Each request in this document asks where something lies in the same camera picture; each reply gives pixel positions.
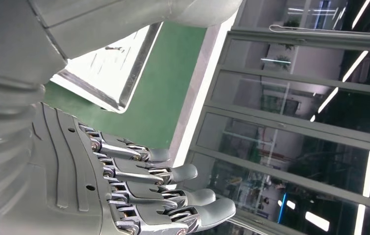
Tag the metal framed glass partition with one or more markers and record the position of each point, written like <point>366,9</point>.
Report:
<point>301,129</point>

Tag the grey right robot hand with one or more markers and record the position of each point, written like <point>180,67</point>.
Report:
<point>74,181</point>

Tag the white electronic scale steel tray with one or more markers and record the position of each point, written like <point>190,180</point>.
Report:
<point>106,71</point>

